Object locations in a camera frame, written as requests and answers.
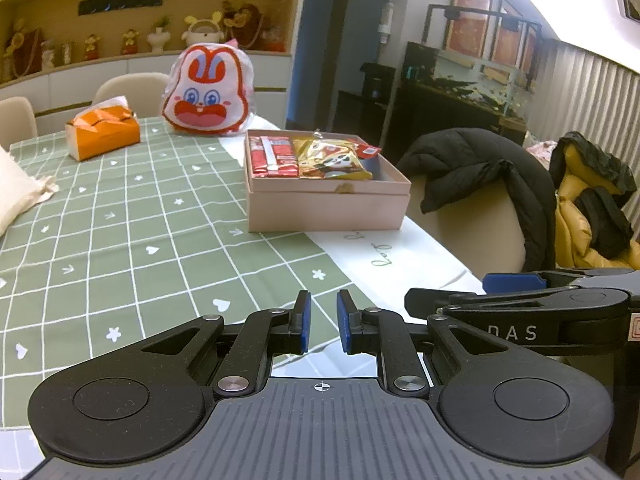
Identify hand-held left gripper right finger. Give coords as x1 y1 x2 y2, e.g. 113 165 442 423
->
336 288 523 400

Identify pink printed cloth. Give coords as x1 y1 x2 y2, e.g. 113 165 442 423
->
525 139 557 162

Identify long red snack packet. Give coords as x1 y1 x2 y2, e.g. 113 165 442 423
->
249 135 281 179

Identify small red gold figurine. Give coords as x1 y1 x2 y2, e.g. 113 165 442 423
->
120 29 142 57
82 34 104 63

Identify yellow panda snack packet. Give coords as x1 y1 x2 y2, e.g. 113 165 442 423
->
298 141 374 181

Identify white wall intercom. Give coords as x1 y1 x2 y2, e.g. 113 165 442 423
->
378 2 397 44

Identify grey curtain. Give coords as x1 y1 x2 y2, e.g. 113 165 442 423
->
522 37 640 161

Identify orange tissue box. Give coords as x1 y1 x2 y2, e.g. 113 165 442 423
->
64 93 142 162

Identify black tank lamp frame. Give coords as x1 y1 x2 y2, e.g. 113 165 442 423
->
423 3 542 83

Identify black tank stand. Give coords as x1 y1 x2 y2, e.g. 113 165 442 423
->
387 82 526 161

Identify white cartoon tote bag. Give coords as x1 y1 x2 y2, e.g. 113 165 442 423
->
0 146 61 237

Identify black socket strip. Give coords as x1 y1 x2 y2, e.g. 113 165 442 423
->
78 0 165 16

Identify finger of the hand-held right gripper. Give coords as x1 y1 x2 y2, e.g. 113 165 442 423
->
484 269 640 292
405 287 628 325

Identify pink cardboard box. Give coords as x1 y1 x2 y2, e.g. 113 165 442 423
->
244 129 412 234

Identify glass fish tank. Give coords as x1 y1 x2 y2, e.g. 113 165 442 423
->
402 41 532 122

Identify red white rabbit bag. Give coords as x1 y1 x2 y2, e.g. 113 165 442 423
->
160 41 257 137

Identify gold snack packet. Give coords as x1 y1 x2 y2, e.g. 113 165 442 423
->
291 136 362 157

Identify gold figure red frame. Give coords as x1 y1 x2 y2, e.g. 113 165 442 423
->
4 17 45 80

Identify red packet white label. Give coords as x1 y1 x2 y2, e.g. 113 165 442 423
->
270 136 301 178

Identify red ornament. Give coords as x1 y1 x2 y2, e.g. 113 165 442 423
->
261 24 290 54

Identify beige chair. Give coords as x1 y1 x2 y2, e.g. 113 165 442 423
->
0 96 39 150
409 172 527 275
91 72 174 117

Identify yellow black jacket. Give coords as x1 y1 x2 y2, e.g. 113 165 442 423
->
549 131 640 272

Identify green checked tablecloth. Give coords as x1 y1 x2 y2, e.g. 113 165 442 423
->
0 114 383 433

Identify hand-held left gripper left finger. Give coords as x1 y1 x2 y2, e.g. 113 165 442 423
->
127 290 313 401

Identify white vase with plant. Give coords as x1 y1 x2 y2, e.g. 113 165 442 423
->
148 15 172 52

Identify white plush yellow ears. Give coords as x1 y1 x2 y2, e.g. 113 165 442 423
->
181 10 224 47

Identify black floor appliance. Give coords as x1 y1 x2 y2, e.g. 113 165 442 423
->
331 62 402 137

